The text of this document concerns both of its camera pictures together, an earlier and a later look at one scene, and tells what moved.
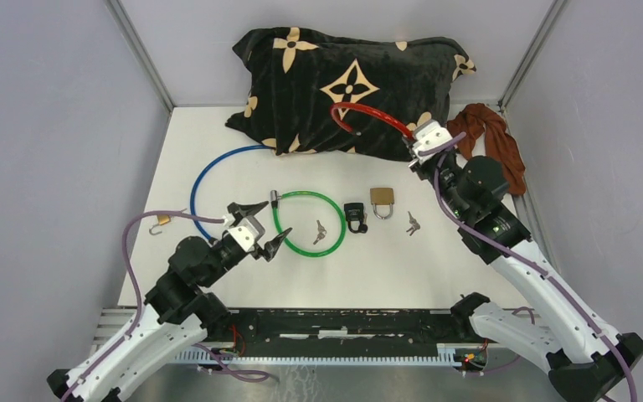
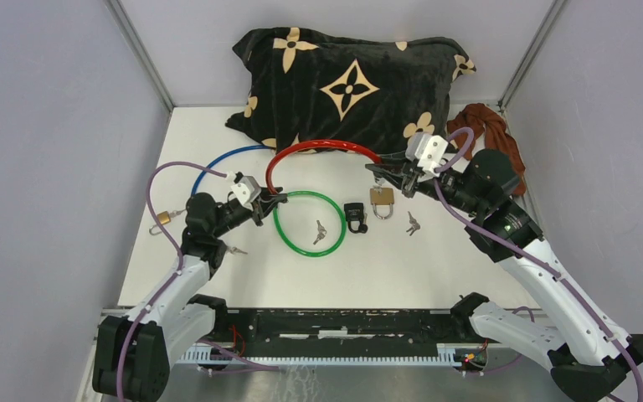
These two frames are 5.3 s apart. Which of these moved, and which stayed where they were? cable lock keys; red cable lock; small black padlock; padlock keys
Moved: red cable lock
Stayed: small black padlock; cable lock keys; padlock keys
